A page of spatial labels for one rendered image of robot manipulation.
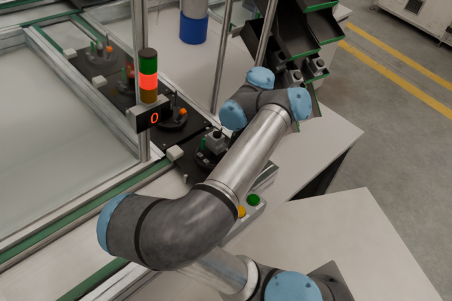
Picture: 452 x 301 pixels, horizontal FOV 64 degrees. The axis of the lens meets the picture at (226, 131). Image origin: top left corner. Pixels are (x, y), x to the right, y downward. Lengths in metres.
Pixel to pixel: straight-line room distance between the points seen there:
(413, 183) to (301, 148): 1.58
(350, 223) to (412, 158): 1.86
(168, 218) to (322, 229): 0.86
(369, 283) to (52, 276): 0.96
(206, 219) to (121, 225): 0.15
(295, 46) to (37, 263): 1.00
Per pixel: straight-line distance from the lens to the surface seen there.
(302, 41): 1.23
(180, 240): 0.57
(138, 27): 0.94
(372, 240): 1.42
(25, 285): 1.17
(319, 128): 1.71
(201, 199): 0.59
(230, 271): 0.86
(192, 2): 1.97
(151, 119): 1.08
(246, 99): 0.86
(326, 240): 1.35
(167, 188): 1.27
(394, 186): 2.92
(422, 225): 2.82
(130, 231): 0.62
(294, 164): 1.50
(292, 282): 0.89
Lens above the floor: 1.95
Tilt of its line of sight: 44 degrees down
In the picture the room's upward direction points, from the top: 11 degrees clockwise
